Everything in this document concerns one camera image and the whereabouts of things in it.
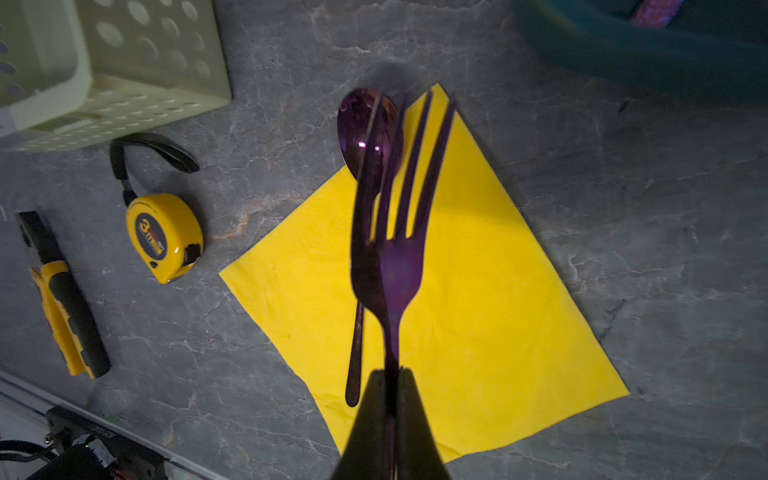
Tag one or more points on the yellow tape measure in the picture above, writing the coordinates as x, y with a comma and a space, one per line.
162, 228

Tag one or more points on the purple metal spoon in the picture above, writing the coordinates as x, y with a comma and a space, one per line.
353, 117

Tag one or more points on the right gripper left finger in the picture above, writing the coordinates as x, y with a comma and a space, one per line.
364, 454

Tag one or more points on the purple metal fork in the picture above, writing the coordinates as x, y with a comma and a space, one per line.
386, 273

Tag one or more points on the teal plastic tray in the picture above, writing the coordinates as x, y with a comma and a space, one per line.
714, 50

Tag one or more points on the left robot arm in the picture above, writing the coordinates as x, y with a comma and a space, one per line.
60, 465

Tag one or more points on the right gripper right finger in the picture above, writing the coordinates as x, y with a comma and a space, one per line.
416, 454

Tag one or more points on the purple metal knife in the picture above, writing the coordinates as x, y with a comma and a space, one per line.
655, 13

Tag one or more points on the light green perforated basket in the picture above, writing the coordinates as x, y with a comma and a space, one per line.
79, 73

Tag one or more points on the yellow paper napkin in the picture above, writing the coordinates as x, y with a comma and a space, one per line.
498, 347

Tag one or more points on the yellow black pliers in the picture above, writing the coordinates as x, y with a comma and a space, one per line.
68, 313

